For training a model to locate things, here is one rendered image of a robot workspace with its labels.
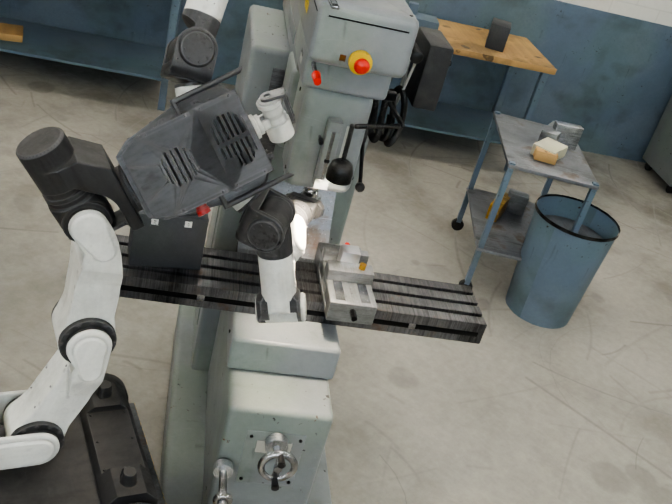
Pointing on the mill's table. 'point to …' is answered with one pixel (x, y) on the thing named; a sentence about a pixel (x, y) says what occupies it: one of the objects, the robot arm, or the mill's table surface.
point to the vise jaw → (348, 272)
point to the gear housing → (368, 87)
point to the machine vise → (340, 298)
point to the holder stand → (169, 242)
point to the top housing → (360, 32)
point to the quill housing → (314, 115)
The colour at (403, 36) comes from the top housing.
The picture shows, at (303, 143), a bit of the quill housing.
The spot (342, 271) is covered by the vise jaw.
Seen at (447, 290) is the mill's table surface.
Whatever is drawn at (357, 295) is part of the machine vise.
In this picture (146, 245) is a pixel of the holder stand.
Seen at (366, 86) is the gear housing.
